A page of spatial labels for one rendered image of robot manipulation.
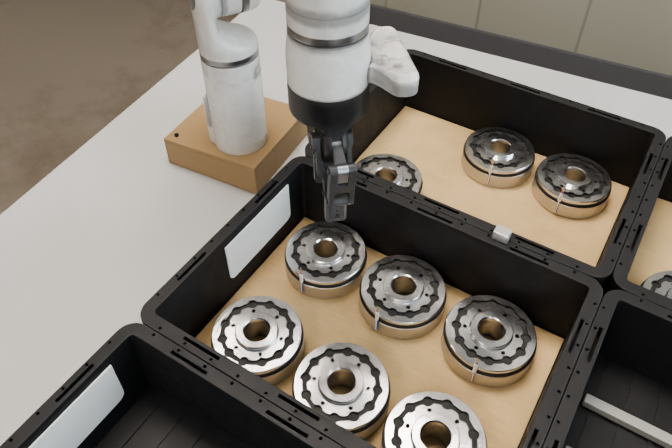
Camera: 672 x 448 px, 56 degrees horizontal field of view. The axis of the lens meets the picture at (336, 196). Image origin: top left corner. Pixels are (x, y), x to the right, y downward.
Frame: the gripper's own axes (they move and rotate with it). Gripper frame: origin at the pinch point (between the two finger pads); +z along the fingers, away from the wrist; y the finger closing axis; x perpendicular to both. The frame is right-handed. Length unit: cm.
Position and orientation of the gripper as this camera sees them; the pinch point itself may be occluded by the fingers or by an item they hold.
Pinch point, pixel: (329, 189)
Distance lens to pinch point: 67.4
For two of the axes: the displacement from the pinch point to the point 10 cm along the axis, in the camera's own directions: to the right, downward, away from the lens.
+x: 9.8, -1.4, 1.4
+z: 0.0, 7.1, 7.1
